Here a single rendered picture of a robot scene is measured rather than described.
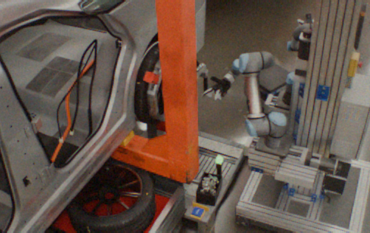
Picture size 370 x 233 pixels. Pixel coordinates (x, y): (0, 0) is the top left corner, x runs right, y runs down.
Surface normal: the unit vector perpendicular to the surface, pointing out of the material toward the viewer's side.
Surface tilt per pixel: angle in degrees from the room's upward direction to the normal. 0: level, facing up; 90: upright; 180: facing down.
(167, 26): 90
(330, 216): 0
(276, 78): 0
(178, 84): 90
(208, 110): 0
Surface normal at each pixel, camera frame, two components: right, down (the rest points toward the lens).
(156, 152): -0.44, 0.58
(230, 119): -0.04, -0.77
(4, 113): 0.87, 0.14
